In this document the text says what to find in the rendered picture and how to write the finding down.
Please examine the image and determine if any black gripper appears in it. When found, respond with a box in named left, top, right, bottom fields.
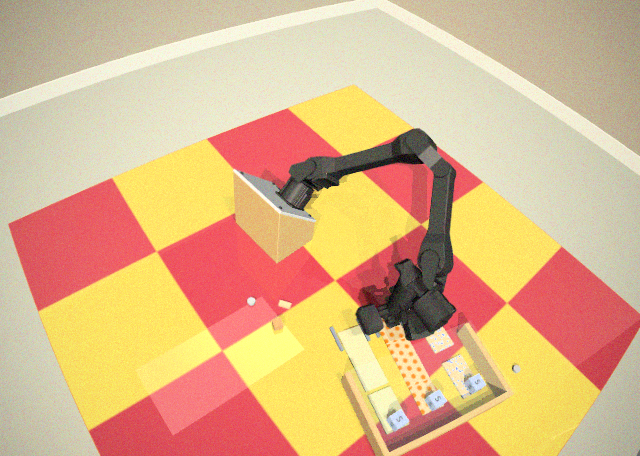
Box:
left=355, top=285, right=414, bottom=336

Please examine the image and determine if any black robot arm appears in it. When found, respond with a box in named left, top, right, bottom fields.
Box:
left=275, top=128, right=457, bottom=341

